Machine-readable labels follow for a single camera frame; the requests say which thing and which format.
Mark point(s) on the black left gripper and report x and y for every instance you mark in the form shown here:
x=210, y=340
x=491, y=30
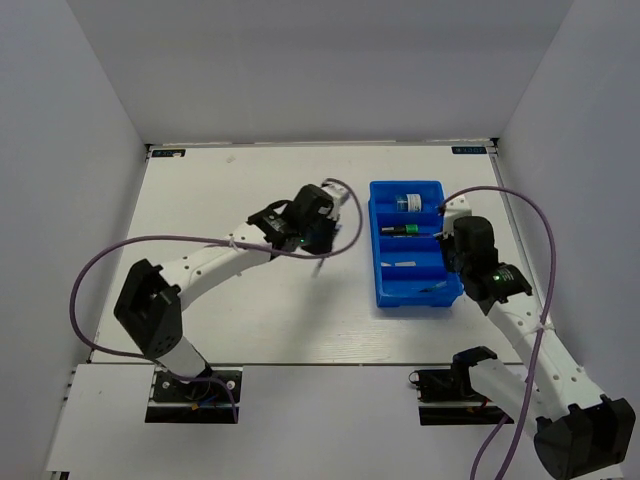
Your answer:
x=327, y=244

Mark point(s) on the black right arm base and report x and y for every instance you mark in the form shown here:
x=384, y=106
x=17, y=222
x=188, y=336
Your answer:
x=445, y=382

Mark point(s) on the blue refill pen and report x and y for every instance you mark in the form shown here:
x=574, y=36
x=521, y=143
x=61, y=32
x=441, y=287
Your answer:
x=318, y=267

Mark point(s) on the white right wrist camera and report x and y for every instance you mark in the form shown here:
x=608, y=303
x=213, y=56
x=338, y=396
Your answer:
x=454, y=209

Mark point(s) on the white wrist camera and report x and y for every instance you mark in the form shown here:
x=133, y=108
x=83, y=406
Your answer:
x=339, y=195
x=454, y=209

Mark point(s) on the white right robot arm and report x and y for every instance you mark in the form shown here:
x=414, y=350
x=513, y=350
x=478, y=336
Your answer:
x=575, y=427

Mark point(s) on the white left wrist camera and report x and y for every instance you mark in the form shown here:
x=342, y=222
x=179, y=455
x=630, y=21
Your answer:
x=339, y=195

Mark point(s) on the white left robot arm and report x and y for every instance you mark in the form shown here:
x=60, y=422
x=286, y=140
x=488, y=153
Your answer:
x=153, y=297

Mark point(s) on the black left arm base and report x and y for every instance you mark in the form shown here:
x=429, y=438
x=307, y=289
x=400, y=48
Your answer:
x=174, y=402

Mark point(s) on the blue compartment tray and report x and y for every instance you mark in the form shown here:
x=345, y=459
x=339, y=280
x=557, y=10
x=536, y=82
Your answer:
x=399, y=287

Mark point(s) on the grey eraser bar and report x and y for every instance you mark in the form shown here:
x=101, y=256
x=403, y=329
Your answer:
x=402, y=264

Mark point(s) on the green refill pen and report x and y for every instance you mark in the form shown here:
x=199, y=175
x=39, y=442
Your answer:
x=434, y=288

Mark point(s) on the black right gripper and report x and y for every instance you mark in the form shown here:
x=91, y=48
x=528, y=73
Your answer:
x=444, y=243

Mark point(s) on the green cap black highlighter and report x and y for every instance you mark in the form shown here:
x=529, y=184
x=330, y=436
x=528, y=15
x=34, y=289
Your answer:
x=400, y=230

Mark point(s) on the aluminium table edge rail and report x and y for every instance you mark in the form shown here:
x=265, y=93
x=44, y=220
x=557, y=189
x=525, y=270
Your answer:
x=543, y=180

